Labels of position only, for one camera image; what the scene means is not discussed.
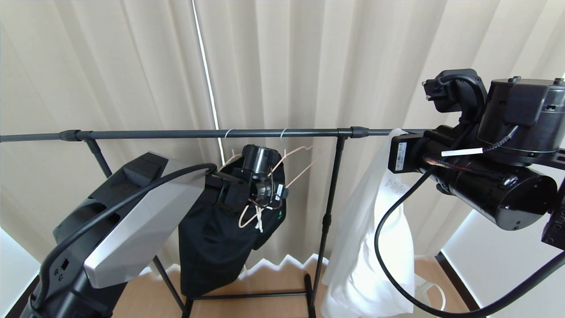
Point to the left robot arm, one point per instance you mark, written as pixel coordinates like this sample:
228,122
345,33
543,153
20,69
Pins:
132,221

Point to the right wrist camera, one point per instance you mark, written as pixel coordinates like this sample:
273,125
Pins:
459,95

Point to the black shorts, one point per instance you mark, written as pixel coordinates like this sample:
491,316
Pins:
212,247

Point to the black clothes rack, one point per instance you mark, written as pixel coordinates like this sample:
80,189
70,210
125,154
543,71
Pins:
154,134

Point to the white laundry basket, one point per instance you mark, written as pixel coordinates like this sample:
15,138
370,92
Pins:
435,291

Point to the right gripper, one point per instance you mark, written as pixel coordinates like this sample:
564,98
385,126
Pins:
415,152

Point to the white garment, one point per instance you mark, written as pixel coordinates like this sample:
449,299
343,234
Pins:
366,265

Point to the beige curtain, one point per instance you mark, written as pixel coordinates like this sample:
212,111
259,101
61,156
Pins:
110,66

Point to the pink clothes hanger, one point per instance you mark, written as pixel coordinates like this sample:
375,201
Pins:
304,168
233,154

